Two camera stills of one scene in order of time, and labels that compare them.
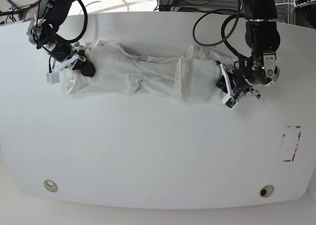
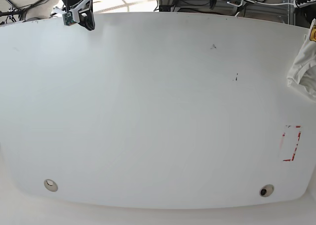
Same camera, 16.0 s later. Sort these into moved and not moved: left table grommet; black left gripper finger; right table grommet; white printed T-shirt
Moved: black left gripper finger; white printed T-shirt
Not moved: left table grommet; right table grommet
